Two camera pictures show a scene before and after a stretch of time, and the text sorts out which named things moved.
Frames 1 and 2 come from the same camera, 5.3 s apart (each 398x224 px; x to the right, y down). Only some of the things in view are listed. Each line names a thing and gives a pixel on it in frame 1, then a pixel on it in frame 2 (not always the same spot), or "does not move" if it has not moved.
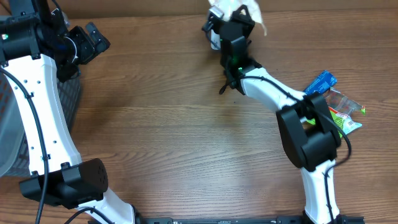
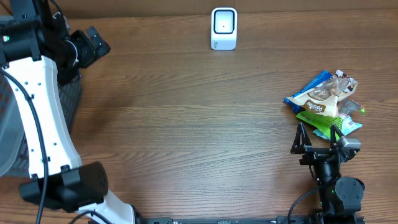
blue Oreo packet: (321, 83) does not move
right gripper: (247, 22) -> (299, 146)
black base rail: (231, 219) does not move
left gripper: (88, 45) does not move
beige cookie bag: (229, 7) -> (324, 99)
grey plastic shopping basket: (14, 156) does not move
